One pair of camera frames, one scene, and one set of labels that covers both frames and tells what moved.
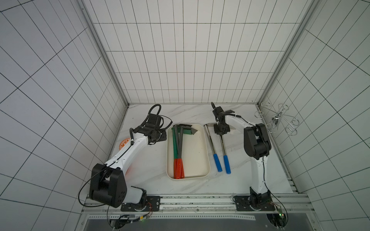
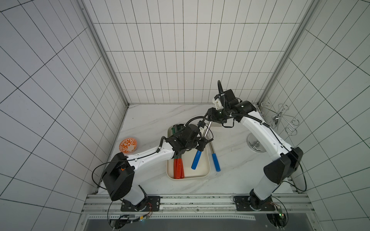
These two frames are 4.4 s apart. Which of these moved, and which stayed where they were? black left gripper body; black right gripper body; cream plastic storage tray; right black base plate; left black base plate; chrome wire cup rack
Moved: black left gripper body; black right gripper body
Stayed: right black base plate; left black base plate; chrome wire cup rack; cream plastic storage tray
